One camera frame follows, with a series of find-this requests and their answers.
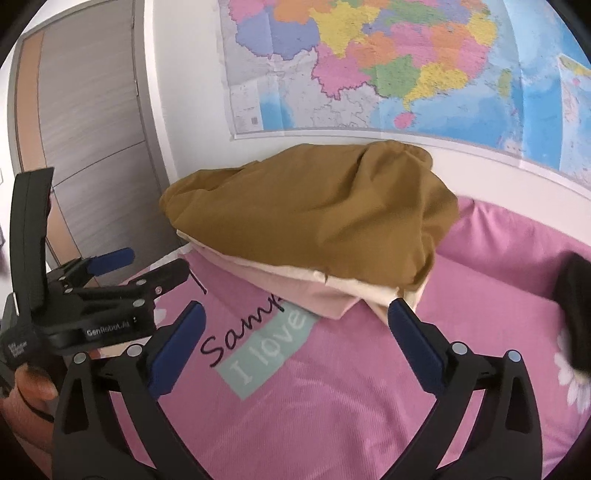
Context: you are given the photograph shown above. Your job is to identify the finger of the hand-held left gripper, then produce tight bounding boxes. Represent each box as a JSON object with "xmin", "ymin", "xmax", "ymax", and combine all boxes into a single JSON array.
[
  {"xmin": 48, "ymin": 247, "xmax": 136, "ymax": 289},
  {"xmin": 69, "ymin": 258, "xmax": 191, "ymax": 308}
]

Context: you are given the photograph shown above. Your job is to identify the brown jacket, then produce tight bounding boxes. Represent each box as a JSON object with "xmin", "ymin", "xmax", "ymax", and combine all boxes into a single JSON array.
[{"xmin": 159, "ymin": 140, "xmax": 459, "ymax": 305}]

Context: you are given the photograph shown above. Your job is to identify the cream garment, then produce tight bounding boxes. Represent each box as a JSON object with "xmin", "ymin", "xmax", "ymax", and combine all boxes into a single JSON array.
[{"xmin": 178, "ymin": 228, "xmax": 432, "ymax": 324}]

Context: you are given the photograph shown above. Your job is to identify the black garment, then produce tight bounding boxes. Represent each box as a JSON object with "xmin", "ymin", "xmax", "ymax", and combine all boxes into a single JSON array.
[{"xmin": 551, "ymin": 251, "xmax": 591, "ymax": 370}]

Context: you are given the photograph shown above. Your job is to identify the pink printed blanket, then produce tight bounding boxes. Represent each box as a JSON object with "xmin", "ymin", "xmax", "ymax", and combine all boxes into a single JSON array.
[{"xmin": 92, "ymin": 196, "xmax": 591, "ymax": 480}]

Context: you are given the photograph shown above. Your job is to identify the colourful wall map poster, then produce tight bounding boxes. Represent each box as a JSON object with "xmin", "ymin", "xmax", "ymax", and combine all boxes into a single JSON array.
[{"xmin": 217, "ymin": 0, "xmax": 591, "ymax": 185}]

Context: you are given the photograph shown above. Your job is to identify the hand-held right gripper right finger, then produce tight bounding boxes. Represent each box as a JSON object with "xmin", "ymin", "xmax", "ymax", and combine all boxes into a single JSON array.
[{"xmin": 383, "ymin": 298, "xmax": 544, "ymax": 480}]

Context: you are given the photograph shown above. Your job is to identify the grey wardrobe door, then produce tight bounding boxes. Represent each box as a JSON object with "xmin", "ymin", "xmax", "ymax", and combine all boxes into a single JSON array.
[{"xmin": 8, "ymin": 0, "xmax": 185, "ymax": 287}]

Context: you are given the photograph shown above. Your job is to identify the person's left hand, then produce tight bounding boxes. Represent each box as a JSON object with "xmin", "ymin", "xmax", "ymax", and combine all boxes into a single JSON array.
[{"xmin": 16, "ymin": 357, "xmax": 59, "ymax": 401}]

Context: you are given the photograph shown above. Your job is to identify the folded pink garment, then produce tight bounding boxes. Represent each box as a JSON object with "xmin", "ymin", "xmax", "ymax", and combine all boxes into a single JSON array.
[{"xmin": 191, "ymin": 251, "xmax": 365, "ymax": 320}]

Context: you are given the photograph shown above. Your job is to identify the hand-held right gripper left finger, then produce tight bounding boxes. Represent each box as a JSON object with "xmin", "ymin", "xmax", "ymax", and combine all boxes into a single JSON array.
[{"xmin": 51, "ymin": 300, "xmax": 208, "ymax": 480}]

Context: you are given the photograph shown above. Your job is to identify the person's left forearm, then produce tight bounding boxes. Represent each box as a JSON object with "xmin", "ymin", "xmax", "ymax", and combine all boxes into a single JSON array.
[{"xmin": 0, "ymin": 383, "xmax": 58, "ymax": 467}]

